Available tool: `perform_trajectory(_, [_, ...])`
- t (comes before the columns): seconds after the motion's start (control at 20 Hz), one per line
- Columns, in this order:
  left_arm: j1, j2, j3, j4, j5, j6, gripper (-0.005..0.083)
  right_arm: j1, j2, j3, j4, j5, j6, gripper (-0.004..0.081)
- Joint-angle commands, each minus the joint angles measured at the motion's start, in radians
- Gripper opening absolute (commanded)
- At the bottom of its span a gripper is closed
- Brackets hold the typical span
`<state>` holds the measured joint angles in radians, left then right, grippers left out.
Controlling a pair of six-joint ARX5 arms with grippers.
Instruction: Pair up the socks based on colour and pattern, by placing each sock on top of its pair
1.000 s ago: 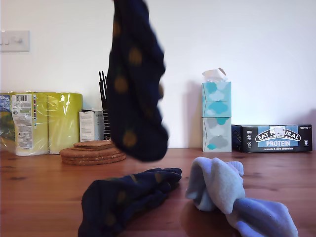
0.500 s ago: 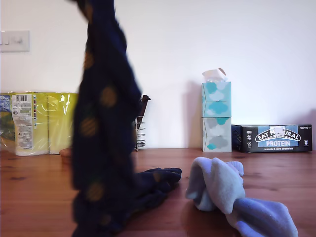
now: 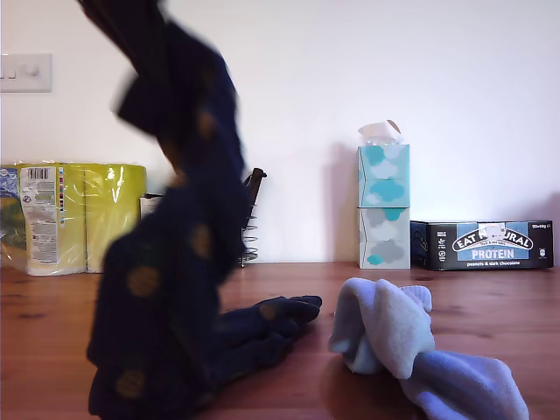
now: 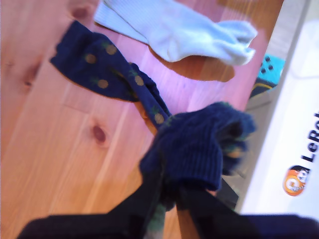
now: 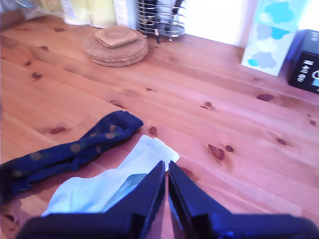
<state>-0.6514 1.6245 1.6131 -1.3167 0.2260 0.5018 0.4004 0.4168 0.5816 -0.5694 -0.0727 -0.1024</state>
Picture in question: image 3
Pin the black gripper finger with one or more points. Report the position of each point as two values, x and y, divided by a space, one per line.
118 22

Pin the navy pineapple pattern sock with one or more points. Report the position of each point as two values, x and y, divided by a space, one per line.
271 324
175 240

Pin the light blue ribbed sock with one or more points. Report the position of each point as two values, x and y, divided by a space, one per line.
385 315
472 385

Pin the small white printed carton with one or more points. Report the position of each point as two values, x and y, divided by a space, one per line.
148 205

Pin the yellow-green paper towel pack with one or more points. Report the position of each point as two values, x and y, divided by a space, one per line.
87 210

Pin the white tissue sheet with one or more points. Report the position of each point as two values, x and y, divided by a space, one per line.
376 131

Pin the blue cloud tissue box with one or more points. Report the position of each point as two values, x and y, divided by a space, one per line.
385 175

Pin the grey cloud tissue box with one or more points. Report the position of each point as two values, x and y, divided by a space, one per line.
385 245

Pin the black protein bar box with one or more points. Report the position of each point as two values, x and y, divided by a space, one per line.
490 254

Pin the white wall switch plate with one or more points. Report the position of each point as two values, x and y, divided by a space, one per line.
26 79

